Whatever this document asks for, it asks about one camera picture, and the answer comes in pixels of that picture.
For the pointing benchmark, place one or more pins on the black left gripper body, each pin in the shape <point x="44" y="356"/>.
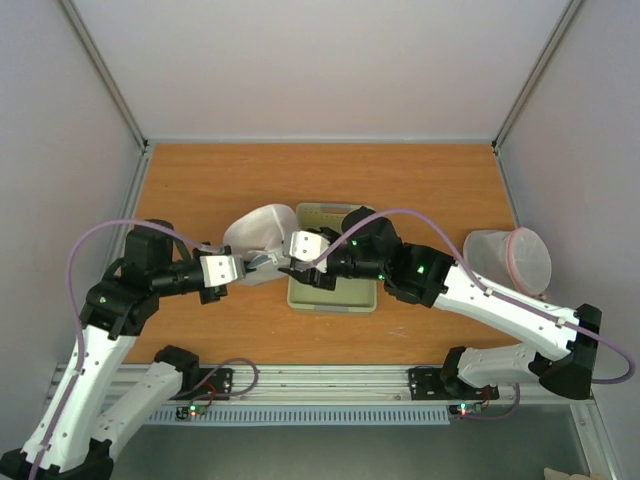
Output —
<point x="218" y="290"/>

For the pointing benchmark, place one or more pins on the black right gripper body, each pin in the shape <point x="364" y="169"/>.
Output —
<point x="324" y="280"/>

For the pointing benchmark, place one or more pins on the white mesh laundry bag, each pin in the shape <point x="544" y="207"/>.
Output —
<point x="262" y="232"/>

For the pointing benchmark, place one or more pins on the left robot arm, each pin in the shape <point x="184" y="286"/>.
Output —
<point x="77" y="438"/>

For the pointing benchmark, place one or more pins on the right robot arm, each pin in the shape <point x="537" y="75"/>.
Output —
<point x="556" y="346"/>

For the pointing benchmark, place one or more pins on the pink-rimmed mesh laundry bag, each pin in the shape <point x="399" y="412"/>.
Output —
<point x="517" y="259"/>

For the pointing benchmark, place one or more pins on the green plastic basket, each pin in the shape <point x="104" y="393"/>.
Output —
<point x="350" y="297"/>

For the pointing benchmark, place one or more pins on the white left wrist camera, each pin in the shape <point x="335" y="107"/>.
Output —
<point x="219" y="270"/>

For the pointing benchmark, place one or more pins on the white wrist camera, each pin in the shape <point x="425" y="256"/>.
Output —
<point x="219" y="270"/>
<point x="303" y="248"/>

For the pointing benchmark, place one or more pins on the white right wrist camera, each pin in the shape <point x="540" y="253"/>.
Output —
<point x="303" y="248"/>

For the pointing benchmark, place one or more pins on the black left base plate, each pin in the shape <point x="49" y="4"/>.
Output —
<point x="220" y="383"/>

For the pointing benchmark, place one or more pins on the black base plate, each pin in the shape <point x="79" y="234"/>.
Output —
<point x="438" y="383"/>
<point x="220" y="383"/>

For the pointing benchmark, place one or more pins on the aluminium front rail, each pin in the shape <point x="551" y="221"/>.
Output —
<point x="325" y="385"/>

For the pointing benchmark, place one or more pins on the grey slotted cable duct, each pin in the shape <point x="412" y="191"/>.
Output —
<point x="268" y="416"/>

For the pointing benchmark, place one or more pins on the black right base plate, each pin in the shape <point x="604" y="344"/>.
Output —
<point x="438" y="383"/>

